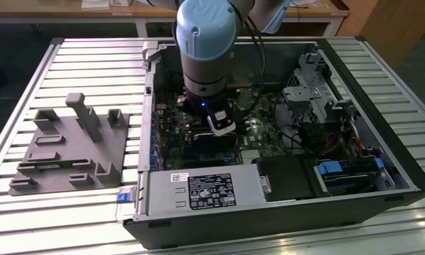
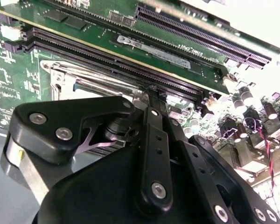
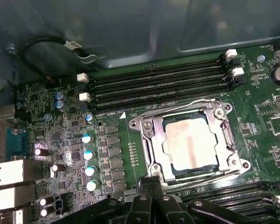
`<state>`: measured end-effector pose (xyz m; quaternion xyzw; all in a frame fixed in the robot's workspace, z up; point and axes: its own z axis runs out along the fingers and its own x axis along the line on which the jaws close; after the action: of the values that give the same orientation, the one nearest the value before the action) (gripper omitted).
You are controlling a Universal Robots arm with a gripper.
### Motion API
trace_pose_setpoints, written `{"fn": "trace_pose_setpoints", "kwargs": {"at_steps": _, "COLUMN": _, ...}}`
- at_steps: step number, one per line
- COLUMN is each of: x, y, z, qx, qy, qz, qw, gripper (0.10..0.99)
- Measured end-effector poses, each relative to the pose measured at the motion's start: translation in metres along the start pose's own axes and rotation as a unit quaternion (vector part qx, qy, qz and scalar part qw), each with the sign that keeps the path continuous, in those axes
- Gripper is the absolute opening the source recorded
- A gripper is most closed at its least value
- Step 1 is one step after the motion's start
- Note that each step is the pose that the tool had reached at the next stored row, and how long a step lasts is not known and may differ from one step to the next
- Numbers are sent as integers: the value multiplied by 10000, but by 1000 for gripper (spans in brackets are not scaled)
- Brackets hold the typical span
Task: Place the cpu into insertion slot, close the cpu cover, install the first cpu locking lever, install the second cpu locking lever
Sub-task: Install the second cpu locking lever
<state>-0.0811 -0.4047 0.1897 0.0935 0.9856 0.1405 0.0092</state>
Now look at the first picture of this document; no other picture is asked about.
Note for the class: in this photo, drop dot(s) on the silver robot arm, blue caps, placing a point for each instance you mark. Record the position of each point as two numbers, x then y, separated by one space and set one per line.
205 40

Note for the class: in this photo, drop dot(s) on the black drive bay cover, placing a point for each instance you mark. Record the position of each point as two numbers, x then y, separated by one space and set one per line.
286 179

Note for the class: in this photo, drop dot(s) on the black RAM stick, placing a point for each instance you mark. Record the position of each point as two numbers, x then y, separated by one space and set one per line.
198 125
198 129

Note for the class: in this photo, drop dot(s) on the black graphics card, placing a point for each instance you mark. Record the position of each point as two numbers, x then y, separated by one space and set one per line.
209 142

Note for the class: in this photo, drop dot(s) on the green motherboard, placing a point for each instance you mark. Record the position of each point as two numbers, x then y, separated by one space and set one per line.
261 138

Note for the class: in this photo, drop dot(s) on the silver chipset heatsink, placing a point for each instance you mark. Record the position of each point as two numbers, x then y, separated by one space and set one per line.
250 155

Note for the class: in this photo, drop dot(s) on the grey metal drive cage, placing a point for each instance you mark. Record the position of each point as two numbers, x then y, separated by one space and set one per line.
301 95

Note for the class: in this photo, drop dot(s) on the grey power supply with label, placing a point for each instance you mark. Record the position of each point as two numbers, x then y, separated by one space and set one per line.
162 194

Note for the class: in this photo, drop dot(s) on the grey parts rack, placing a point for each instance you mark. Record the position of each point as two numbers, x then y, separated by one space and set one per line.
73 148

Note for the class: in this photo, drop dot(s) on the blue case side latch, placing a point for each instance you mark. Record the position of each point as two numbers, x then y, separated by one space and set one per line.
123 198

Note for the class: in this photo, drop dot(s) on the white box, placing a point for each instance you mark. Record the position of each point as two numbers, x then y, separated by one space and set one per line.
94 4
121 2

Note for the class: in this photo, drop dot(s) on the hard disk in blue carrier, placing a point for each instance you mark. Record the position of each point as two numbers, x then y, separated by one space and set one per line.
329 168

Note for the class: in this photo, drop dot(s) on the green RAM stick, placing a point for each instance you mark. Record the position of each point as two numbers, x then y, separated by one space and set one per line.
53 164

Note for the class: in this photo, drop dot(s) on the black open PC case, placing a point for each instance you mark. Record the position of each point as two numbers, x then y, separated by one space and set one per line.
233 228

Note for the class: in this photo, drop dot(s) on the blue plastic clip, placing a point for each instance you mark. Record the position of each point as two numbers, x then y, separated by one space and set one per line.
377 164

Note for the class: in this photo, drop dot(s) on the wooden desk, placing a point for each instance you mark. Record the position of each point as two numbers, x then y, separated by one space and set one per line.
38 12

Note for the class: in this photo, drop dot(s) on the wooden cabinet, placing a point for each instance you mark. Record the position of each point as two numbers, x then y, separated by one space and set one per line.
393 26

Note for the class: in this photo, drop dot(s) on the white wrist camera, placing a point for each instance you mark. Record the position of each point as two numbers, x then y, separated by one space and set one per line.
221 125

